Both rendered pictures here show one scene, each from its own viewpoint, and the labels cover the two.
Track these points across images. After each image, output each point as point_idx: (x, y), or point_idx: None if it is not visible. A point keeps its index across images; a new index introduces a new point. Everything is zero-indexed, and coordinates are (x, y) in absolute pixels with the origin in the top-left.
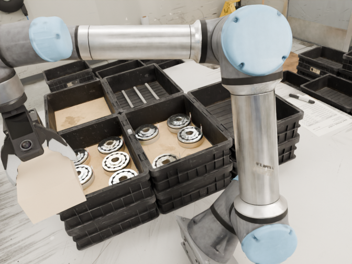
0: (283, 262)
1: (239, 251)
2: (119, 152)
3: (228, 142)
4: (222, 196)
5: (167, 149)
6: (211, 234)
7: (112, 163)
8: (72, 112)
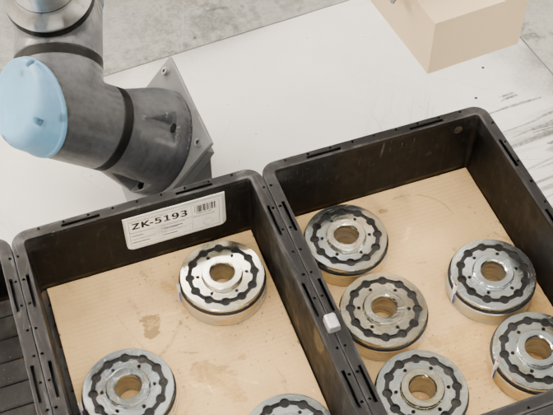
0: (23, 160)
1: (98, 186)
2: (378, 340)
3: (29, 230)
4: (100, 103)
5: (216, 370)
6: (145, 89)
7: (388, 292)
8: None
